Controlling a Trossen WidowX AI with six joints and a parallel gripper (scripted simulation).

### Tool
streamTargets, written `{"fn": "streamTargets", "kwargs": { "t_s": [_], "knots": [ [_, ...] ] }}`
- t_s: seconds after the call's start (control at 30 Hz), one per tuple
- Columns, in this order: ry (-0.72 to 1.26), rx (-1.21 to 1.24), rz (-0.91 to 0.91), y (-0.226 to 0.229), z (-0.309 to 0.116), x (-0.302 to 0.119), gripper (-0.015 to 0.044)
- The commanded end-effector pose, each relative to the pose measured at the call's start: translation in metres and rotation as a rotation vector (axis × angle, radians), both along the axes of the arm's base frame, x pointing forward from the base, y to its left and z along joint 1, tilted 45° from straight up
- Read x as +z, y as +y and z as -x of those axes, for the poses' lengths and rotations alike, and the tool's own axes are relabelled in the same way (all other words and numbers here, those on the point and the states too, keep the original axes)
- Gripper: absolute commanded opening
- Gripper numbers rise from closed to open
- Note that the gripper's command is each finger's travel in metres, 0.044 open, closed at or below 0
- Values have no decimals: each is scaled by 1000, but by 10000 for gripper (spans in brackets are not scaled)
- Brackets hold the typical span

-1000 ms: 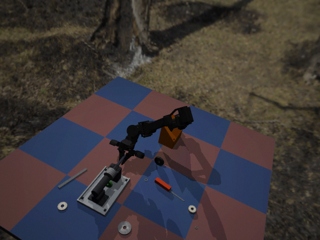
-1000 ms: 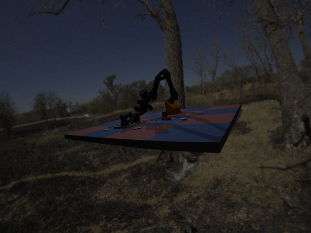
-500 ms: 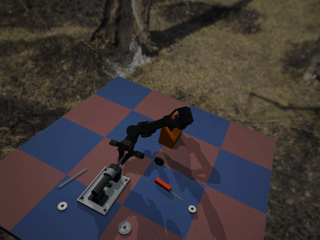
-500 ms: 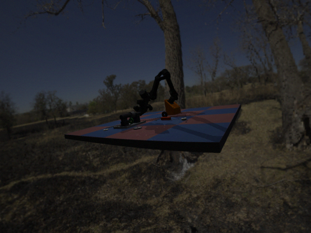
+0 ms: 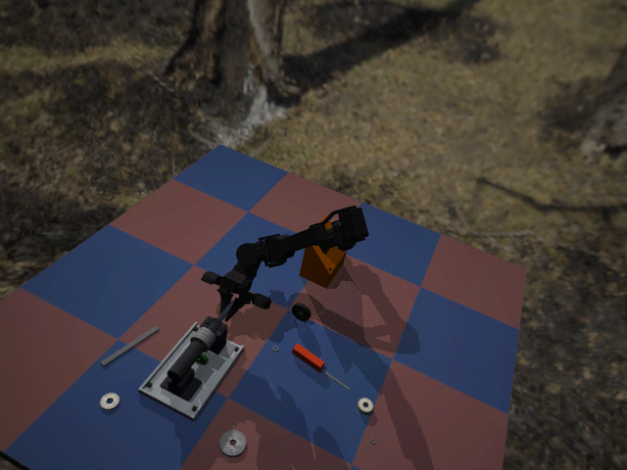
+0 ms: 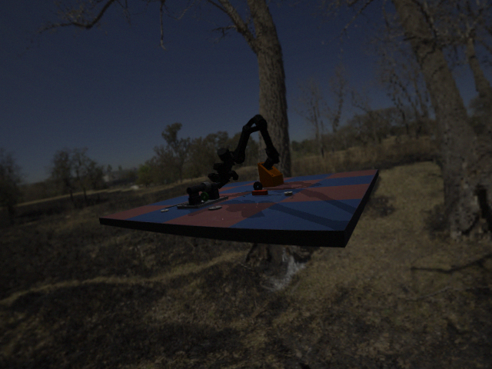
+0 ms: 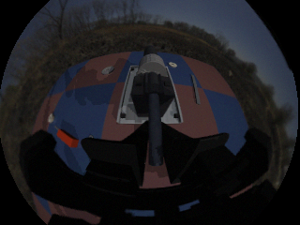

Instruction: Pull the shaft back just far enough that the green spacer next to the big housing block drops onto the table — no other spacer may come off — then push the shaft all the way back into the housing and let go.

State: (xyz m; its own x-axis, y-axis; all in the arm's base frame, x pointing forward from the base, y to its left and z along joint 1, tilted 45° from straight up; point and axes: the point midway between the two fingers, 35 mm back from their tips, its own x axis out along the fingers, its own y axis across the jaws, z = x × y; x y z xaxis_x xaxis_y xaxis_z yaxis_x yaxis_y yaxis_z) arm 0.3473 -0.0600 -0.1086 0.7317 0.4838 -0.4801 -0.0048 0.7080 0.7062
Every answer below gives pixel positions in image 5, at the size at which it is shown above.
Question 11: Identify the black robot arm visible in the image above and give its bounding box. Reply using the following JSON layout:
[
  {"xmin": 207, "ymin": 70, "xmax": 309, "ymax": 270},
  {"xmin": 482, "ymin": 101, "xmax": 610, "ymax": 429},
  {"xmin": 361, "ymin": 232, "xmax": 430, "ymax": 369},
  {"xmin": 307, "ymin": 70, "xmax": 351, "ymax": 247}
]
[{"xmin": 220, "ymin": 206, "xmax": 369, "ymax": 294}]

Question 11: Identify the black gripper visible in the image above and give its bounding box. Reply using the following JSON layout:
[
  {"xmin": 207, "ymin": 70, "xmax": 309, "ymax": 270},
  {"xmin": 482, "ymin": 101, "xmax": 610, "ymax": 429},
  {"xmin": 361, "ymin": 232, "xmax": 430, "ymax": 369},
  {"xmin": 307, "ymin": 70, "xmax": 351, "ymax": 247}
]
[{"xmin": 201, "ymin": 261, "xmax": 271, "ymax": 322}]

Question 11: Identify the red-handled screwdriver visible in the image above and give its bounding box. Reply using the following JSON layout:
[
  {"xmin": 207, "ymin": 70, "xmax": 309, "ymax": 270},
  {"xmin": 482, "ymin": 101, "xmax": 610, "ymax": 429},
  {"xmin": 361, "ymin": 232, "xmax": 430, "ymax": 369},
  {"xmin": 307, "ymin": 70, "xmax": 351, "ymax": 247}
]
[{"xmin": 292, "ymin": 344, "xmax": 351, "ymax": 391}]

